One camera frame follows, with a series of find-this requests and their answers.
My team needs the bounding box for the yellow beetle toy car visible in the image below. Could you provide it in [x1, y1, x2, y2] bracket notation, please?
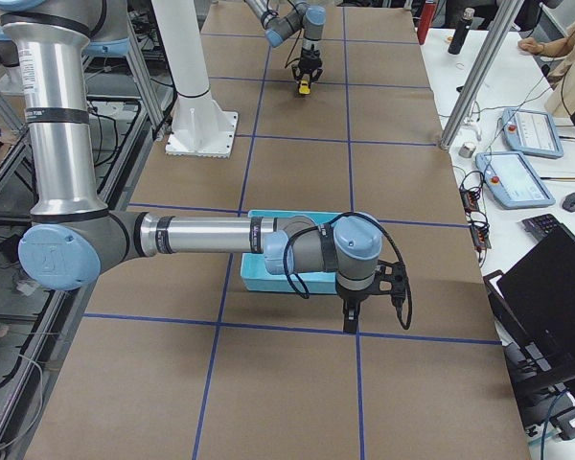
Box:
[298, 80, 311, 96]

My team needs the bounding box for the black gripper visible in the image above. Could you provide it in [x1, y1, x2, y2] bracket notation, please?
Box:
[335, 282, 375, 333]
[300, 47, 317, 66]

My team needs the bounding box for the far blue teach pendant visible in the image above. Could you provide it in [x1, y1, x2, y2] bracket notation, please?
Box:
[501, 107, 564, 159]

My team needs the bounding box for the black bottle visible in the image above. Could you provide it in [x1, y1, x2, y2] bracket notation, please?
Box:
[448, 8, 474, 56]

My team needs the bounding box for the aluminium frame post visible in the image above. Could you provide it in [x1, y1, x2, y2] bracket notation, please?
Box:
[438, 0, 523, 150]

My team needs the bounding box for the near blue teach pendant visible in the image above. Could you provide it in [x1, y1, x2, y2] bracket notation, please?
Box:
[474, 151, 556, 210]

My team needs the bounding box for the black laptop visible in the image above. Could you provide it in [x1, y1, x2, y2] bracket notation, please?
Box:
[484, 224, 575, 406]

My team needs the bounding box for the black computer mouse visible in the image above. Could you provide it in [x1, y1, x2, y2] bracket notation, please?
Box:
[562, 192, 575, 213]

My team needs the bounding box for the small silver metal cylinder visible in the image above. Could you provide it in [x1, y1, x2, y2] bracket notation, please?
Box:
[458, 142, 477, 158]

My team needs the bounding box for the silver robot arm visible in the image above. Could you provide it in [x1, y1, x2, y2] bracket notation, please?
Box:
[244, 0, 327, 74]
[0, 1, 388, 334]

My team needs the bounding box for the black keyboard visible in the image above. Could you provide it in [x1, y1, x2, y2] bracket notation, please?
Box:
[521, 214, 561, 242]

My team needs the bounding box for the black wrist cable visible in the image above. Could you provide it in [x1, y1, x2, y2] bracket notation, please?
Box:
[283, 211, 414, 332]

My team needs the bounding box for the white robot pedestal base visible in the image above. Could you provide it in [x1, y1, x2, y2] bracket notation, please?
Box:
[152, 0, 239, 158]

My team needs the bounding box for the blue teach pendant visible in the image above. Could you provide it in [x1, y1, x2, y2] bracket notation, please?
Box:
[474, 151, 556, 210]
[501, 107, 564, 159]

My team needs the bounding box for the red cylinder bottle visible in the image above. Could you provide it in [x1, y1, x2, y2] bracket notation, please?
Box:
[417, 0, 437, 45]

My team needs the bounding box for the light blue plastic bin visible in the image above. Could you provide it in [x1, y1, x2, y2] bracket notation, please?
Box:
[240, 209, 352, 294]

